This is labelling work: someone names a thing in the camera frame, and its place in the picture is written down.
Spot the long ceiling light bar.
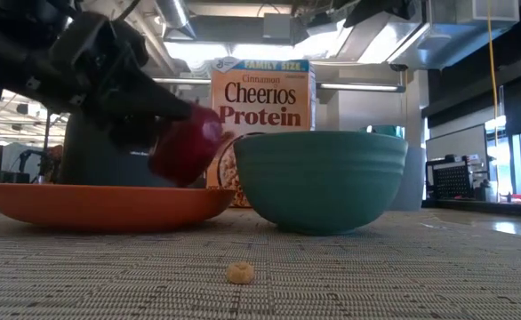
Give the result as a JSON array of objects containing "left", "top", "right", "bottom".
[{"left": 152, "top": 76, "right": 406, "bottom": 93}]

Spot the loose oat cereal piece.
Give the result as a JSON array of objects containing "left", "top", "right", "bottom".
[{"left": 225, "top": 260, "right": 256, "bottom": 286}]

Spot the teal ceramic bowl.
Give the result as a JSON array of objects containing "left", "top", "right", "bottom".
[{"left": 232, "top": 130, "right": 410, "bottom": 236}]

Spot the orange plate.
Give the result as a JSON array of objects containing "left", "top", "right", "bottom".
[{"left": 0, "top": 182, "right": 236, "bottom": 234}]

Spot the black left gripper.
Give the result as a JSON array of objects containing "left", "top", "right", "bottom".
[{"left": 23, "top": 12, "right": 196, "bottom": 148}]

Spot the black two-slot toaster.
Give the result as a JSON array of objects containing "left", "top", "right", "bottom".
[{"left": 58, "top": 110, "right": 208, "bottom": 188}]

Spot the whiteboard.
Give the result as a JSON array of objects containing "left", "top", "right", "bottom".
[{"left": 425, "top": 123, "right": 489, "bottom": 163}]

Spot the Cheerios Protein cereal box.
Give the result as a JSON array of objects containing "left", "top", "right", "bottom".
[{"left": 204, "top": 56, "right": 317, "bottom": 209}]

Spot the silver round air duct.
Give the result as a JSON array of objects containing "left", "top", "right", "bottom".
[{"left": 155, "top": 0, "right": 197, "bottom": 41}]

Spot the black perforated crate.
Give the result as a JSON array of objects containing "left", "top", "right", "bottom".
[{"left": 425, "top": 154, "right": 488, "bottom": 202}]

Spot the red apple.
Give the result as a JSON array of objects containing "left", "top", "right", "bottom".
[{"left": 148, "top": 103, "right": 225, "bottom": 188}]

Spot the grey woven placemat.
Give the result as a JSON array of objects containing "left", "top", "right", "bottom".
[{"left": 0, "top": 206, "right": 521, "bottom": 320}]

